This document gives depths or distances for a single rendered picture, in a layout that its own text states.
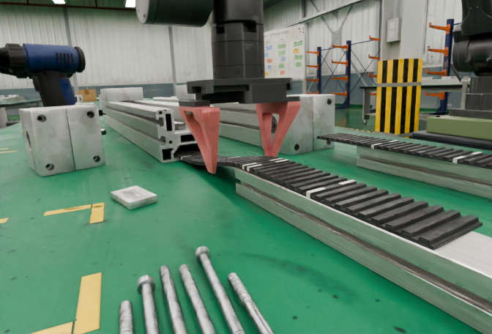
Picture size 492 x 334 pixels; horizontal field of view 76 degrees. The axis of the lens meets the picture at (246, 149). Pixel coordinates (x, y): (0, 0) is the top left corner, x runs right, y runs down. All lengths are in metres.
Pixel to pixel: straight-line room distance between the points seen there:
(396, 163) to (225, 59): 0.25
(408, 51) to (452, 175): 3.45
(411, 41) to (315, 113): 3.34
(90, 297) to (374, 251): 0.17
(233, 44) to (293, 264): 0.21
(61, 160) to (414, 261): 0.47
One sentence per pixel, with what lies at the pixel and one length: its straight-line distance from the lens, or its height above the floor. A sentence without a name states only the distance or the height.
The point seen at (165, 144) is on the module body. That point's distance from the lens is 0.52.
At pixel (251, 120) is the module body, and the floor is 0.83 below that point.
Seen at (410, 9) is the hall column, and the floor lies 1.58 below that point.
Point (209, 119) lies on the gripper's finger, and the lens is 0.31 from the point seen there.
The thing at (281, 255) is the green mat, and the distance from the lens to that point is 0.23.
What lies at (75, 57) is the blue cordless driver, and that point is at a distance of 0.80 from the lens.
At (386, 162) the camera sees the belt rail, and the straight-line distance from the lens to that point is 0.44.
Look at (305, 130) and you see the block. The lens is 0.54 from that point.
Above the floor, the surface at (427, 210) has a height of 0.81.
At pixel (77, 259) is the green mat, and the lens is 0.27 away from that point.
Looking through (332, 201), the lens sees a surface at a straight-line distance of 0.23.
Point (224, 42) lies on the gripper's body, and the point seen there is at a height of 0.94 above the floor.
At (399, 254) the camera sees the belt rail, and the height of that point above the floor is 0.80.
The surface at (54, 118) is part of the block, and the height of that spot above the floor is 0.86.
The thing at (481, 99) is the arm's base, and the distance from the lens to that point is 0.78.
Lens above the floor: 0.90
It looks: 11 degrees down
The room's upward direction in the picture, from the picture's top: 2 degrees counter-clockwise
